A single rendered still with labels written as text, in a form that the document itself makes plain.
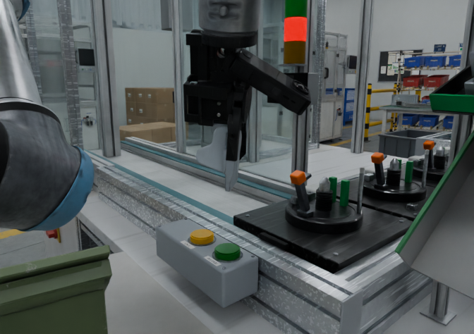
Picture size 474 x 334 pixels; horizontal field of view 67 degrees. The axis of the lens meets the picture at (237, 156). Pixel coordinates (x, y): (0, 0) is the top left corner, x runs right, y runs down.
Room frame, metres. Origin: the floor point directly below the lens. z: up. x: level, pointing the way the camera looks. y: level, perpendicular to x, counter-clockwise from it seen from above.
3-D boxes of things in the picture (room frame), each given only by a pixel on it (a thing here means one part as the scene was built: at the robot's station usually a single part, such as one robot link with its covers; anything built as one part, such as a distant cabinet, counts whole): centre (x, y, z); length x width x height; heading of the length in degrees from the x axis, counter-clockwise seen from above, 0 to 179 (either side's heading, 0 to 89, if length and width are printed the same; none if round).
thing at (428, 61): (7.37, -4.00, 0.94); 1.34 x 0.93 x 1.87; 50
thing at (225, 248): (0.51, 0.01, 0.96); 0.04 x 0.04 x 0.02
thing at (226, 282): (0.57, 0.06, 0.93); 0.21 x 0.07 x 0.06; 39
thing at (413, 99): (5.80, -2.66, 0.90); 0.40 x 0.30 x 0.17; 140
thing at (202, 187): (0.88, 0.01, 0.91); 0.84 x 0.28 x 0.10; 39
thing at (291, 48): (0.86, -0.13, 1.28); 0.05 x 0.05 x 0.05
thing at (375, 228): (0.64, -0.16, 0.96); 0.24 x 0.24 x 0.02; 39
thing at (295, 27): (0.86, -0.13, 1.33); 0.05 x 0.05 x 0.05
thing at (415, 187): (0.80, -0.36, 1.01); 0.24 x 0.24 x 0.13; 39
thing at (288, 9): (0.86, -0.13, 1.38); 0.05 x 0.05 x 0.05
